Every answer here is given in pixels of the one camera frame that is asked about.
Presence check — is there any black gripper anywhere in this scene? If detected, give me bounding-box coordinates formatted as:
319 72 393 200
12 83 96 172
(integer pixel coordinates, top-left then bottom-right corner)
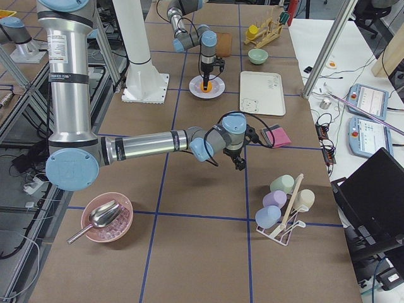
199 55 225 83
223 125 259 170

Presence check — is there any orange fruit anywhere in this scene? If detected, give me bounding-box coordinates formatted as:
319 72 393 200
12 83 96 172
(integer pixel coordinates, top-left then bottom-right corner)
199 81 213 93

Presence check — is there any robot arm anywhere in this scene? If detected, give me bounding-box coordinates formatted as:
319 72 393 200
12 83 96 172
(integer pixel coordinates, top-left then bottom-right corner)
37 1 253 191
167 0 225 92

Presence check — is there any cream bear tray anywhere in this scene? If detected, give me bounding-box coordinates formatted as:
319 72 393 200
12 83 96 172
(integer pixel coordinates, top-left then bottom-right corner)
239 71 286 116

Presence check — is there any white plate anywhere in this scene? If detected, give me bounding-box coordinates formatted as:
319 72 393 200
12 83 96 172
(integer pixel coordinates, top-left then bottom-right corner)
189 74 225 99

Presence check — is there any wooden cutting board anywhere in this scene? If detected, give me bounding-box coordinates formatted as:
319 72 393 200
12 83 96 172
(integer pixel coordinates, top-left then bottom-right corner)
216 33 232 57

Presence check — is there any pink cloth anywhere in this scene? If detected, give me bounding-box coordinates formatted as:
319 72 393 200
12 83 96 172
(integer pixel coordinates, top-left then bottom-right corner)
276 127 292 148

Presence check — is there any green plastic cup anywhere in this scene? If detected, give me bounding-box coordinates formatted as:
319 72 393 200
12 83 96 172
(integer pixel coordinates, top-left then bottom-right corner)
270 175 295 194

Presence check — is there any grey cloth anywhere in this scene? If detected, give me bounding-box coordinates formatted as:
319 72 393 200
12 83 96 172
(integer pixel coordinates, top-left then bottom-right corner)
261 124 281 148

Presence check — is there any purple plastic cup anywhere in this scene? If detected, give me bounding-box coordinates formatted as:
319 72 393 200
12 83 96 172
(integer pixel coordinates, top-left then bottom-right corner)
263 190 287 208

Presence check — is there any green bowl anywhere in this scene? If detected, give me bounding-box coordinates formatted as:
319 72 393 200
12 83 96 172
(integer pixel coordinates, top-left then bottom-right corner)
247 49 269 65

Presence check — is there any blue plastic cup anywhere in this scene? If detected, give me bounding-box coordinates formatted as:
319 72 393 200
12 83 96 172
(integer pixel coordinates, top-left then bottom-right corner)
255 205 282 229

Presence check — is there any yellow mug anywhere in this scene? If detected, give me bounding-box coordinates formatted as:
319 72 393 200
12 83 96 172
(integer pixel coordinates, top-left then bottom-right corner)
246 25 259 40

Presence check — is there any beige plastic cup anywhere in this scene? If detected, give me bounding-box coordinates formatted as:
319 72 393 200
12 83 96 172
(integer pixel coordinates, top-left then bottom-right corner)
293 189 315 210

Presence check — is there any wooden dish rack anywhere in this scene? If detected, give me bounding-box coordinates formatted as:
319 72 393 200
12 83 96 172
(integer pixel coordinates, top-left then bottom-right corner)
244 8 284 49

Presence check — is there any dark green mug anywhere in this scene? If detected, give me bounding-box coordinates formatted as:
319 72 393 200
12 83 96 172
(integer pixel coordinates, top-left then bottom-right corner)
278 11 290 25

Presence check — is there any small metal cylinder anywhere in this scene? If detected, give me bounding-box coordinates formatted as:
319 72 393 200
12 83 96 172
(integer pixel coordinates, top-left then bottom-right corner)
319 98 331 110

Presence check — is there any fried egg toy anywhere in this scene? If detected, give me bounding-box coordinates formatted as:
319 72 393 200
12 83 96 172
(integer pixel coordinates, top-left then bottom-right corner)
326 61 336 69

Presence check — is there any teach pendant tablet near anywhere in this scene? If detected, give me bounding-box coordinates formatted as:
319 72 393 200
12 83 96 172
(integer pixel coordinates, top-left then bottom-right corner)
348 116 393 158

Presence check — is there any teach pendant tablet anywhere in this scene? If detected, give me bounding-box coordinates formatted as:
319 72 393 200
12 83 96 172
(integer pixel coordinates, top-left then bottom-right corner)
348 116 393 158
347 83 389 121

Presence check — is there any pink bowl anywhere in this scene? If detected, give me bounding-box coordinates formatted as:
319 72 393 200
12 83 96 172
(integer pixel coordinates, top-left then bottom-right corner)
81 192 133 243

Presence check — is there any black laptop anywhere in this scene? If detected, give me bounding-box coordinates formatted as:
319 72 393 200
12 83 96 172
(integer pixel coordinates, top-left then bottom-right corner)
332 148 403 271

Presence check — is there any metal scoop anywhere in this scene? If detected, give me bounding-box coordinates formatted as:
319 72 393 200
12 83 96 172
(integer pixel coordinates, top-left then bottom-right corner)
66 200 123 244

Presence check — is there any teach pendant tablet far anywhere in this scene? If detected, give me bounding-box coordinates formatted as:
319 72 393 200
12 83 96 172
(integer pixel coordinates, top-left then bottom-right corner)
347 83 389 121

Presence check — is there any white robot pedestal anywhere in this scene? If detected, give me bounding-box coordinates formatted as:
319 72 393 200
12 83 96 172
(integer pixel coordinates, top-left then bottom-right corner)
113 0 169 104

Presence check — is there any white wire cup rack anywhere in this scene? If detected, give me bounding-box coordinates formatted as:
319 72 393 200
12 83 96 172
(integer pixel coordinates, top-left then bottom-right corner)
256 174 309 246

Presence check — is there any aluminium frame post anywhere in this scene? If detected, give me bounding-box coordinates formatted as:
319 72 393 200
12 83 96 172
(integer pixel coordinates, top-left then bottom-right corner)
302 0 358 99

